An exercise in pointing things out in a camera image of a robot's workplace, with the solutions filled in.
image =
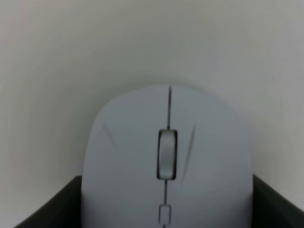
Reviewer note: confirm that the white wireless computer mouse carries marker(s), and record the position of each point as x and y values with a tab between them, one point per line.
167	157

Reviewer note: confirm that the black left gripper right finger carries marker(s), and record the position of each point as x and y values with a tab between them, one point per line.
272	210

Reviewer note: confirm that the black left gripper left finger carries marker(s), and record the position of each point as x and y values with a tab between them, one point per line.
62	211

